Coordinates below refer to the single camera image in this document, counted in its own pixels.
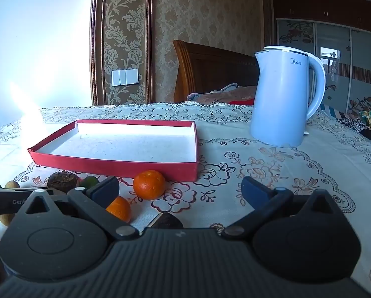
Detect tan longan fruit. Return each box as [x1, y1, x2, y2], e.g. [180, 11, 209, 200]
[5, 180, 20, 189]
[0, 214, 15, 227]

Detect green cucumber chunk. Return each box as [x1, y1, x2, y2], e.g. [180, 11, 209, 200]
[79, 176, 99, 190]

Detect orange mandarin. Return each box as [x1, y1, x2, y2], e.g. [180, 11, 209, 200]
[133, 170, 166, 200]
[106, 196, 132, 223]

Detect dark sugarcane piece tall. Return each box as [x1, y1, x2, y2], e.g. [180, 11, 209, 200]
[47, 171, 79, 193]

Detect red shallow cardboard tray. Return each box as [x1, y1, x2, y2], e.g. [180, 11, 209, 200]
[28, 119, 198, 182]

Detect floral lace tablecloth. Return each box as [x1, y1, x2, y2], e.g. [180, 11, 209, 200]
[0, 102, 371, 292]

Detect light blue electric kettle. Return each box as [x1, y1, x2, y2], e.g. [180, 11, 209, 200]
[250, 46, 326, 147]

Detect bedding pile on bed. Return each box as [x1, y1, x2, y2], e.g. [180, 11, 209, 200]
[187, 83, 257, 105]

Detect wooden bed headboard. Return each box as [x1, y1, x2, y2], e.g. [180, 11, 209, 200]
[173, 40, 260, 103]

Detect sliding wardrobe doors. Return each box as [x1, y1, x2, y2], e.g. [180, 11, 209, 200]
[277, 19, 371, 115]

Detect white wall switch panel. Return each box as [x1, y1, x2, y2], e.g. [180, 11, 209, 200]
[111, 69, 139, 87]

